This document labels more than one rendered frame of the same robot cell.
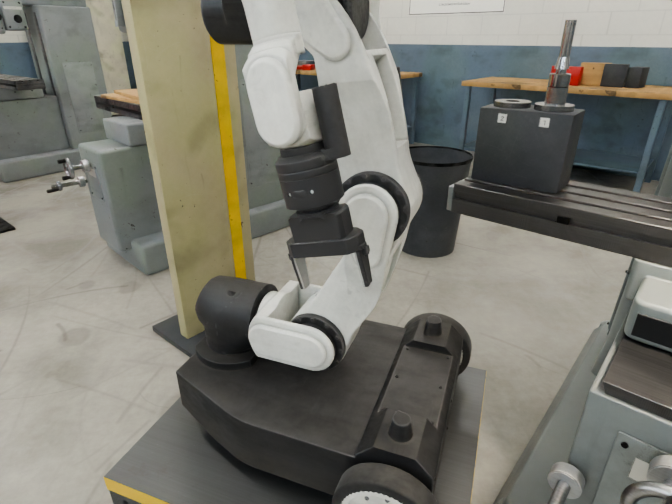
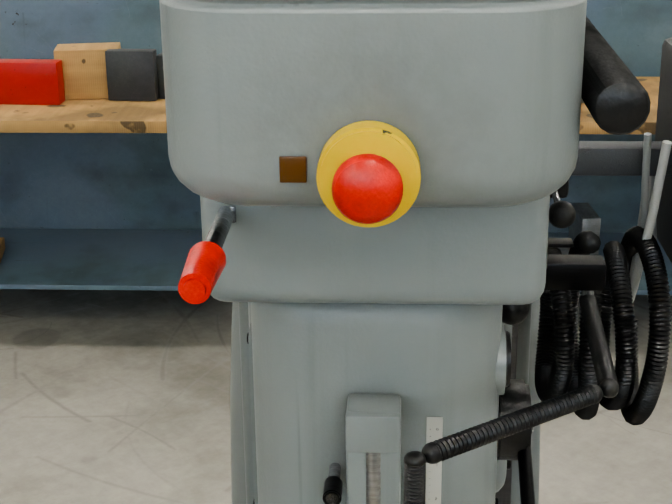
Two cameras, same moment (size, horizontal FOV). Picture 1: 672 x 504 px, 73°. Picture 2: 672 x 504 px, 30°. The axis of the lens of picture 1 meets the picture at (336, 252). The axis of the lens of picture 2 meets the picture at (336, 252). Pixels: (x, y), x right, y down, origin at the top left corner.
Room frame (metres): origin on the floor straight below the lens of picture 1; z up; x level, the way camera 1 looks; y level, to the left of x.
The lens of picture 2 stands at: (0.13, -0.25, 1.97)
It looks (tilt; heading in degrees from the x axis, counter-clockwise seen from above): 20 degrees down; 323
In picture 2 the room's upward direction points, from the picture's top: 1 degrees counter-clockwise
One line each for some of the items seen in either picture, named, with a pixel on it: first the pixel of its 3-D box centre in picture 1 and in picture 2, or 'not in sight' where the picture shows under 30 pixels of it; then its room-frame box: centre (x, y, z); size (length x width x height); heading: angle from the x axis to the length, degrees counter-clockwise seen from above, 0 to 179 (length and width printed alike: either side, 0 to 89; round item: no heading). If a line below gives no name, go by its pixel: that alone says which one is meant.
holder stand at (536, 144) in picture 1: (525, 143); not in sight; (1.17, -0.49, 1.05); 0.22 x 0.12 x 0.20; 52
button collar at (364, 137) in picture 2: not in sight; (368, 174); (0.67, -0.69, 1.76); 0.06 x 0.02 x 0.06; 50
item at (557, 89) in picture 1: (557, 91); not in sight; (1.14, -0.53, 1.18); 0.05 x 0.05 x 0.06
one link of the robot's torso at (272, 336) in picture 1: (306, 323); not in sight; (0.90, 0.07, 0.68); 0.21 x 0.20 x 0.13; 69
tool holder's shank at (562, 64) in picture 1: (565, 47); not in sight; (1.14, -0.53, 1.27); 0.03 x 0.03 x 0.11
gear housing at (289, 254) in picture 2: not in sight; (379, 172); (0.88, -0.87, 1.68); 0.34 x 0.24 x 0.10; 140
